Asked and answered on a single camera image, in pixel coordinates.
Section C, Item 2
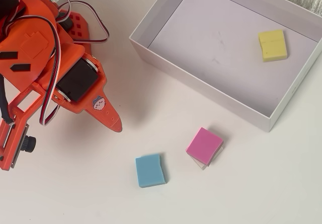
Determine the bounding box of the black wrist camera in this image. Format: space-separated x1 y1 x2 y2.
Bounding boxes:
12 123 37 169

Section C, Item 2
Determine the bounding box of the black camera cable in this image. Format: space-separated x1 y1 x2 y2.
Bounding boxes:
0 74 15 126

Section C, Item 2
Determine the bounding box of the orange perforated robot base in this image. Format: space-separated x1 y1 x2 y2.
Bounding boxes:
66 10 93 56

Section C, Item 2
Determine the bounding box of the white foam cuboid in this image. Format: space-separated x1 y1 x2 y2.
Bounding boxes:
192 145 225 171

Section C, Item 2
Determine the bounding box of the long white red black cable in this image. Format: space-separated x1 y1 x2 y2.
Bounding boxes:
0 14 62 127

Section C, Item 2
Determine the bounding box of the yellow foam cuboid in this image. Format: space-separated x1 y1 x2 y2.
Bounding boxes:
258 29 288 63

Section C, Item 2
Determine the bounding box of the blue foam cuboid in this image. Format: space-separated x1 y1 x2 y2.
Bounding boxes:
135 153 168 188

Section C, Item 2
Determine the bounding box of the white cardboard bin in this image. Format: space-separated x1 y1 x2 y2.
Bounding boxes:
128 0 322 133

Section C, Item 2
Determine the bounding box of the orange gripper body with servo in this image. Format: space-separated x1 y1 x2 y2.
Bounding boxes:
0 17 99 103

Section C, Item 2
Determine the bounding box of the looped white red black cable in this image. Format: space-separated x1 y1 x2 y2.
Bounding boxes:
26 0 110 44

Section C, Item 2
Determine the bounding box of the pink foam cuboid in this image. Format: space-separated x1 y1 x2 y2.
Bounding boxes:
185 127 224 166

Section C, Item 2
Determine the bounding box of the orange camera mount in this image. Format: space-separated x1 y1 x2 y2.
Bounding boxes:
0 85 42 171

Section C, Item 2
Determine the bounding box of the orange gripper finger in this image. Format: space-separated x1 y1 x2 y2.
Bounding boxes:
52 52 123 133

